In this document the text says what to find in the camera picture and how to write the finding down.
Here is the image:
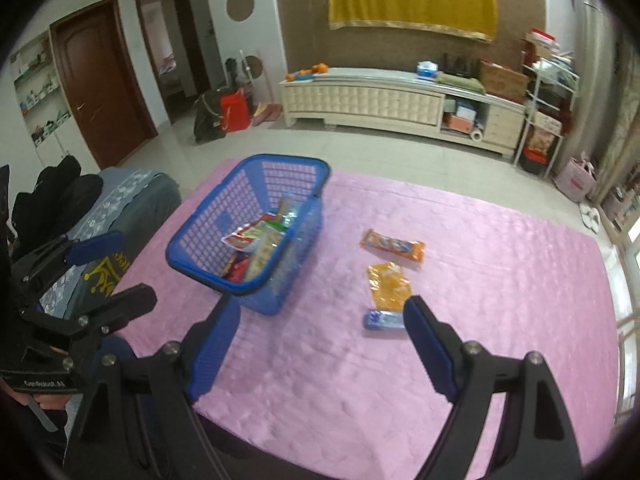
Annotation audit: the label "green-edged cracker pack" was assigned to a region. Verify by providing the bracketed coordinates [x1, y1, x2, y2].
[243, 221, 286, 282]

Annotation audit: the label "purple chewing gum pack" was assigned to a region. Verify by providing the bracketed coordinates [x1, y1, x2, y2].
[362, 309, 405, 332]

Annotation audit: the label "yellow orange snack pouch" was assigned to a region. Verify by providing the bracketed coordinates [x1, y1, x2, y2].
[367, 262, 412, 312]

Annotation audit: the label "orange cartoon snack bar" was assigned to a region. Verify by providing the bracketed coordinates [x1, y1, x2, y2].
[360, 229, 425, 263]

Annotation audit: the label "red noodle snack bag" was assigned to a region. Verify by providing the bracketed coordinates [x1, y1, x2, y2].
[220, 252, 253, 283]

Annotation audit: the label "teal striped snack bag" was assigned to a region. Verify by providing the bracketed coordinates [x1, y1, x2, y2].
[277, 194, 306, 230]

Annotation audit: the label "left hand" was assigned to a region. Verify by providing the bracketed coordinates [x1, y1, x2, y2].
[0, 380, 72, 411]

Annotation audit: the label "blue plastic basket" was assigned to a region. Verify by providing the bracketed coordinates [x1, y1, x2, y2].
[165, 154, 331, 315]

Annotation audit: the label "pink quilted tablecloth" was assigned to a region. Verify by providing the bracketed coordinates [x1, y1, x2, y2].
[120, 154, 618, 479]

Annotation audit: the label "black bag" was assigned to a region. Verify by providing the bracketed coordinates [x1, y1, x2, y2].
[193, 90, 226, 144]

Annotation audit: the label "dark wooden door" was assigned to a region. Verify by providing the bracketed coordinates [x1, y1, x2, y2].
[50, 0, 157, 169]

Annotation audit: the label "white slippers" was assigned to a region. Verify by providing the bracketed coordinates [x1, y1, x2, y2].
[579, 202, 601, 234]

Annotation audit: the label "pink shopping bag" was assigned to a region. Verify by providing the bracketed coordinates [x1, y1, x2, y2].
[553, 152, 597, 203]

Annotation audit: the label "oranges on blue plate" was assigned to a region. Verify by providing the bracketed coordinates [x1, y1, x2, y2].
[285, 63, 329, 82]

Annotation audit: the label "white metal shelf rack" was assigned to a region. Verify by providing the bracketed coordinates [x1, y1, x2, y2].
[514, 28, 580, 179]

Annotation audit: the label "cream tv cabinet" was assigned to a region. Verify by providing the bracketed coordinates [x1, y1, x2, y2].
[280, 68, 525, 159]

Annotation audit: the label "green folded towel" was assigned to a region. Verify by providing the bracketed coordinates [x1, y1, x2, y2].
[436, 72, 486, 94]

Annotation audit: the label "cardboard box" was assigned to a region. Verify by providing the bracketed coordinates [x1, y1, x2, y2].
[478, 60, 529, 104]

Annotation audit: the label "blue tissue box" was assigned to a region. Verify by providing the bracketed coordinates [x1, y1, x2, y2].
[416, 61, 439, 80]

